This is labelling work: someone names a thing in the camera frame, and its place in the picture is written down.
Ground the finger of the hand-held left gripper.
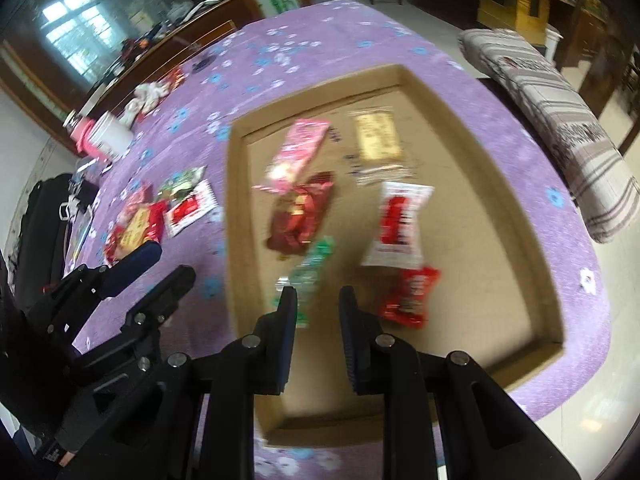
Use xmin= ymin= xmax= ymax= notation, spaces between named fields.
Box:
xmin=27 ymin=240 xmax=164 ymax=342
xmin=74 ymin=264 xmax=197 ymax=387

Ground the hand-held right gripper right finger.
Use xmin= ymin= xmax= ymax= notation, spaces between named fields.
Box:
xmin=338 ymin=284 xmax=582 ymax=480

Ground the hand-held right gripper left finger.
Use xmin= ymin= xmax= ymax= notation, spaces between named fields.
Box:
xmin=65 ymin=285 xmax=299 ymax=480

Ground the dark red snack packet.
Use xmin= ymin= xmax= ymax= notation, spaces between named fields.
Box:
xmin=104 ymin=200 xmax=167 ymax=267
xmin=264 ymin=171 xmax=337 ymax=257

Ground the white red snack packet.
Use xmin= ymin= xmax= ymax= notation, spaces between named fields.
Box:
xmin=359 ymin=181 xmax=434 ymax=269
xmin=163 ymin=180 xmax=219 ymax=239

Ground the small red snack packet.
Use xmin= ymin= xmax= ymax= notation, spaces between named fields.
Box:
xmin=376 ymin=266 xmax=442 ymax=329

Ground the green snack packet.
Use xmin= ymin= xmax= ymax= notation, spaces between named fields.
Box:
xmin=271 ymin=236 xmax=335 ymax=330
xmin=158 ymin=165 xmax=208 ymax=202

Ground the shallow cardboard box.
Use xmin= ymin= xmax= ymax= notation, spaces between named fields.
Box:
xmin=226 ymin=64 xmax=569 ymax=450

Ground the black bag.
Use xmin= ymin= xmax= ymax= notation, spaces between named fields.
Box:
xmin=12 ymin=174 xmax=81 ymax=311

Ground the white plastic jar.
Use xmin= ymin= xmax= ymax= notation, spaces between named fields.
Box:
xmin=91 ymin=111 xmax=135 ymax=162

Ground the bottle in pink crochet cover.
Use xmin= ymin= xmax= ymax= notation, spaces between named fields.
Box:
xmin=62 ymin=111 xmax=103 ymax=157

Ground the pair of white gloves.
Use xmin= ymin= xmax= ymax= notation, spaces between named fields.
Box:
xmin=121 ymin=81 xmax=170 ymax=123

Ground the wooden sideboard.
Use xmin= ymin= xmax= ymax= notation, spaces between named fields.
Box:
xmin=75 ymin=0 xmax=266 ymax=126

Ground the purple floral tablecloth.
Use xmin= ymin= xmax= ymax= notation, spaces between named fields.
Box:
xmin=47 ymin=0 xmax=613 ymax=480

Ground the striped cushioned chair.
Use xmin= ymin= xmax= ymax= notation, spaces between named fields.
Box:
xmin=459 ymin=28 xmax=637 ymax=245

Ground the large wall mirror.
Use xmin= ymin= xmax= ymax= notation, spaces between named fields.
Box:
xmin=0 ymin=0 xmax=241 ymax=91

